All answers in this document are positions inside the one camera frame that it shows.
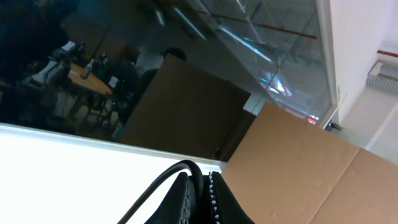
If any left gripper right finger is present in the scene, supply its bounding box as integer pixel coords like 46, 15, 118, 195
208, 172, 254, 224

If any thick black USB cable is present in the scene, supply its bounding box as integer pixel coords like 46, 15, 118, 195
116, 159, 205, 224

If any background wooden table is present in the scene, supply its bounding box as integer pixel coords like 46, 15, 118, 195
67, 62, 114, 131

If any brown cardboard box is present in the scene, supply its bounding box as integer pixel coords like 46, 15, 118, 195
221, 103, 397, 223

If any dark cardboard box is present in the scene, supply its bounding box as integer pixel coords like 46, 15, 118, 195
120, 55, 254, 162

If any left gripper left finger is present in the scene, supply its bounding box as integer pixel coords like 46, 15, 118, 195
145, 172, 197, 224

